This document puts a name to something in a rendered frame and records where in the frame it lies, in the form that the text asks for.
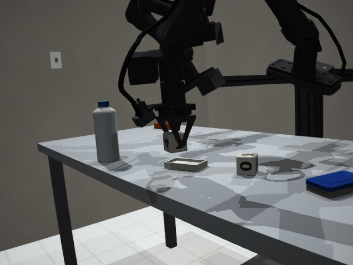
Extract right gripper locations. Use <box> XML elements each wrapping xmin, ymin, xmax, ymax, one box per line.
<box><xmin>186</xmin><ymin>16</ymin><xmax>224</xmax><ymax>50</ymax></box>

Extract grey bottle with blue cap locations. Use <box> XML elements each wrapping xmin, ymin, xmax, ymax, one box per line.
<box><xmin>93</xmin><ymin>101</ymin><xmax>120</xmax><ymax>162</ymax></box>

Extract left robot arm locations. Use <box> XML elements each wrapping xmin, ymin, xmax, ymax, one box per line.
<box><xmin>128</xmin><ymin>0</ymin><xmax>341</xmax><ymax>128</ymax></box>

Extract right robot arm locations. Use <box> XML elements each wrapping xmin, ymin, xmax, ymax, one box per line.
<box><xmin>125</xmin><ymin>0</ymin><xmax>216</xmax><ymax>86</ymax></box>

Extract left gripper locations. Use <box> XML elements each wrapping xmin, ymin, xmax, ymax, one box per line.
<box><xmin>135</xmin><ymin>81</ymin><xmax>196</xmax><ymax>147</ymax></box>

